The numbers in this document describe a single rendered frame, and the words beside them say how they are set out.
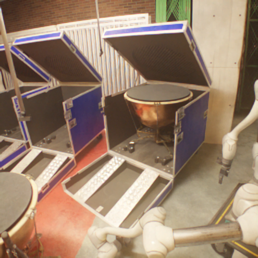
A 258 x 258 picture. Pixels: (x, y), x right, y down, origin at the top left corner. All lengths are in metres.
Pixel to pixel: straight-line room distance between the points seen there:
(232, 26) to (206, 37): 0.35
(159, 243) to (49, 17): 6.02
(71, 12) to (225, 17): 4.12
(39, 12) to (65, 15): 0.89
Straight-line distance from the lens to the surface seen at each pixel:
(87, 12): 5.68
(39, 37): 2.80
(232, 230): 1.27
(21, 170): 3.02
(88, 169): 2.63
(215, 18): 2.96
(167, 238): 1.21
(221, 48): 2.97
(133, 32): 2.16
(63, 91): 3.77
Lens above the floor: 1.62
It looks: 24 degrees down
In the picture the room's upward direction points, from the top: 4 degrees counter-clockwise
